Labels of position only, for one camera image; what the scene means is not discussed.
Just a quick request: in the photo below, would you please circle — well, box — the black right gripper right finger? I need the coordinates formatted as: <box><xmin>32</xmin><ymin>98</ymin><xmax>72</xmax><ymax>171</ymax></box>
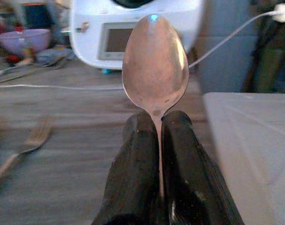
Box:
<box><xmin>160</xmin><ymin>110</ymin><xmax>245</xmax><ymax>225</ymax></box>

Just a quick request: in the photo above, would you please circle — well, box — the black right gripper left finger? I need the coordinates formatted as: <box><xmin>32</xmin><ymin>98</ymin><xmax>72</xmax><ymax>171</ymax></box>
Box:
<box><xmin>91</xmin><ymin>111</ymin><xmax>167</xmax><ymax>225</ymax></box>

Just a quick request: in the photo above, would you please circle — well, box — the silver metal spoon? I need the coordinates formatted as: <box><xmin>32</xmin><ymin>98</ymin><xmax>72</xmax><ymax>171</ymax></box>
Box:
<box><xmin>121</xmin><ymin>14</ymin><xmax>190</xmax><ymax>197</ymax></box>

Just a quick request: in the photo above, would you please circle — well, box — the silver metal fork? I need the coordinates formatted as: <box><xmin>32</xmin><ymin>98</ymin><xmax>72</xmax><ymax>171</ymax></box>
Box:
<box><xmin>0</xmin><ymin>114</ymin><xmax>53</xmax><ymax>188</ymax></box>

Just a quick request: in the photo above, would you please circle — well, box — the grey crumpled cloth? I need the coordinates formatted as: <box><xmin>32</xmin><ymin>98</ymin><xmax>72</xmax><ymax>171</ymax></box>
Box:
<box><xmin>36</xmin><ymin>48</ymin><xmax>75</xmax><ymax>68</ymax></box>

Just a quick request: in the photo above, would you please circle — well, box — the white kitchen machine with display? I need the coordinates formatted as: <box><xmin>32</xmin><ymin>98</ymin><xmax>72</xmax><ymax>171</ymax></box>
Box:
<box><xmin>69</xmin><ymin>0</ymin><xmax>203</xmax><ymax>70</ymax></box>

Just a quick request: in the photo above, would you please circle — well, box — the lilac plastic bowl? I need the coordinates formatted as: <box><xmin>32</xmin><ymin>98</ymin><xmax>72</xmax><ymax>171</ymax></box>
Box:
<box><xmin>0</xmin><ymin>29</ymin><xmax>52</xmax><ymax>55</ymax></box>

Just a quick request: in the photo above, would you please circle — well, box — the white plug adapter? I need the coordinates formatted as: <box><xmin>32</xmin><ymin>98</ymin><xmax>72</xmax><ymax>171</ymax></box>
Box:
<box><xmin>273</xmin><ymin>3</ymin><xmax>285</xmax><ymax>23</ymax></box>

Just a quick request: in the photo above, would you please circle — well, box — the white power cable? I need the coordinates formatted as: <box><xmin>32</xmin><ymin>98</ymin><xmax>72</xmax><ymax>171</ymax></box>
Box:
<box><xmin>188</xmin><ymin>10</ymin><xmax>278</xmax><ymax>69</ymax></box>

